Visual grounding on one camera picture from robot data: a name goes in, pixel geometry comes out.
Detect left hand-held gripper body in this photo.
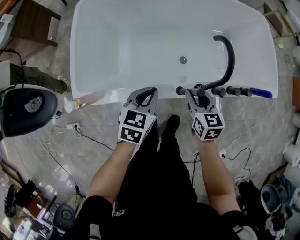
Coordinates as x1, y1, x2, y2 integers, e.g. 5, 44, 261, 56
117, 105, 158, 145

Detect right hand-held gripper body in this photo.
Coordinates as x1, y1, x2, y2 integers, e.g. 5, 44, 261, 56
188, 106, 226, 142

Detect person's right forearm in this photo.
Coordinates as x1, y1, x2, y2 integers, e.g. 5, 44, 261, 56
196, 138, 242, 215

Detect person's left forearm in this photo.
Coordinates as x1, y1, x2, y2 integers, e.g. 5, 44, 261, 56
86, 140, 139, 205

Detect white bathtub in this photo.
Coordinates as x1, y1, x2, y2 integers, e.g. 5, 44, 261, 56
69, 0, 279, 106

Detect person's right black shoe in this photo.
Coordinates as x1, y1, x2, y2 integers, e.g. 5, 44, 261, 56
161, 114, 181, 139

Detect pink pump bottle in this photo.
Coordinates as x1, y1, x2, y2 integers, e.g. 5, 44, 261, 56
63, 92, 104, 113

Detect black curved faucet spout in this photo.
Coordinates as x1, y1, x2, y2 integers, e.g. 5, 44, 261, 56
202, 35, 235, 91

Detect blue bottle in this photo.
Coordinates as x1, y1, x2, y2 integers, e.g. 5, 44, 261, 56
249, 87, 273, 99

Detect person's black clothed body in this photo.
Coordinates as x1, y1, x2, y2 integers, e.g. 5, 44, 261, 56
50, 118, 258, 240

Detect closed cardboard box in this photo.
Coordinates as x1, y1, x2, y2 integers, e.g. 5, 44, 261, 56
292, 76, 300, 109

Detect white toilet with grey lid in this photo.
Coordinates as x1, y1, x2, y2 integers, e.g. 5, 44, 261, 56
260, 184, 282, 214

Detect white toilet with black lid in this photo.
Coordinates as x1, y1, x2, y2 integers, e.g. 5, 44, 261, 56
0, 83, 59, 138

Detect small black oval toilet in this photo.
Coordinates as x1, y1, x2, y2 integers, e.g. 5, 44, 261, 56
53, 203, 76, 233

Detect brown wooden table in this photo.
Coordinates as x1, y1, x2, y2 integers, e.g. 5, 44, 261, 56
11, 0, 62, 47

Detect black floor cable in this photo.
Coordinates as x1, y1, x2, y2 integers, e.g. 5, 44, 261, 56
182, 151, 200, 186

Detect white floor cable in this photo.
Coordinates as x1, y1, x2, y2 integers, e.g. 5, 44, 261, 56
224, 100, 275, 153

